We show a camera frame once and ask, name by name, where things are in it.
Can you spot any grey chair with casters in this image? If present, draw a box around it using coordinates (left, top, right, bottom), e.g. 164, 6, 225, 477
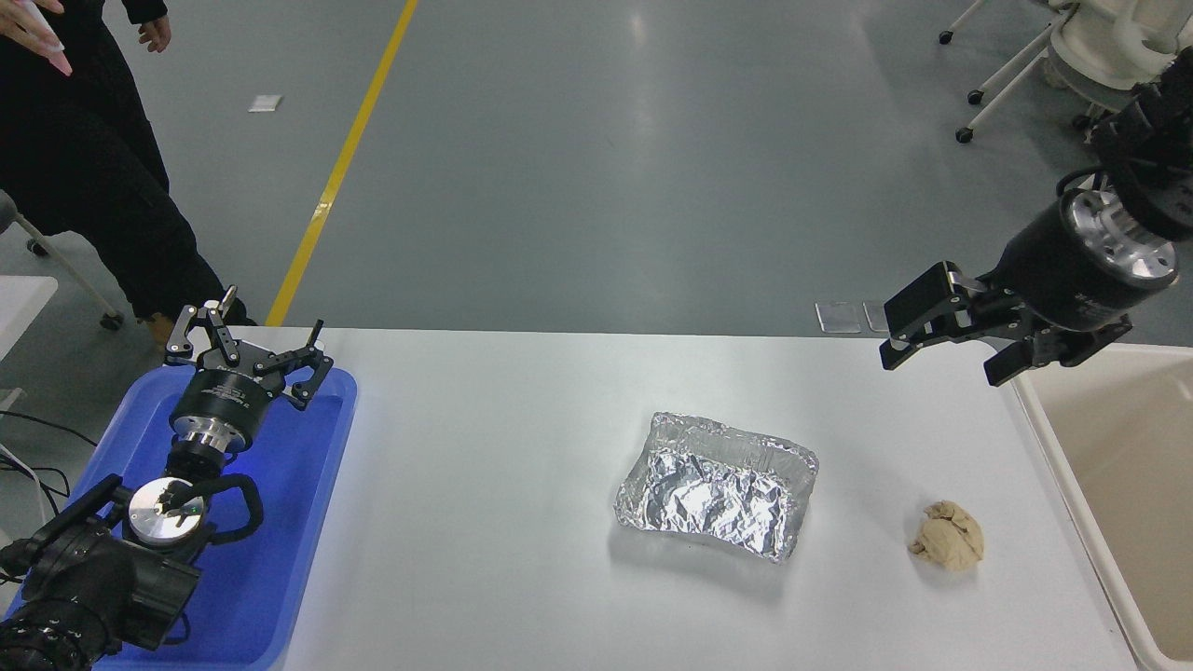
0, 189, 125, 332

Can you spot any white side table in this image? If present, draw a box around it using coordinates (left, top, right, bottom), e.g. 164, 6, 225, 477
0, 277, 59, 362

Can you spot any white cable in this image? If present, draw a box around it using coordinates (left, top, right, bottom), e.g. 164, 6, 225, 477
0, 442, 49, 525

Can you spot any silver foil tray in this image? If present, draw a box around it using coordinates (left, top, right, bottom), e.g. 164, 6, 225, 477
612, 411, 820, 565

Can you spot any white office chair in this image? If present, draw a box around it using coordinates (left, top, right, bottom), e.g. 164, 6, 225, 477
955, 0, 1193, 145
939, 0, 989, 45

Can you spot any large pale bin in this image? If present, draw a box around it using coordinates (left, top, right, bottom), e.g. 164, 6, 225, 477
1011, 343, 1193, 671

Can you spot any blue plastic tray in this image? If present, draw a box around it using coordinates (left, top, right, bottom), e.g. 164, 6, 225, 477
5, 365, 359, 671

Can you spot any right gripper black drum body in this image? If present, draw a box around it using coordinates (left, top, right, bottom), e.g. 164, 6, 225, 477
986, 203, 1154, 333

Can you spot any person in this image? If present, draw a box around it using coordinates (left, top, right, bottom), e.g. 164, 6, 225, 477
0, 0, 257, 348

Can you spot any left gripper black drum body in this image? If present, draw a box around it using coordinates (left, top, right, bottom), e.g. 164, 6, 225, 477
171, 343, 282, 431

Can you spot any black cable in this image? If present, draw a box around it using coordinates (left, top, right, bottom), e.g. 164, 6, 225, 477
0, 408, 100, 527

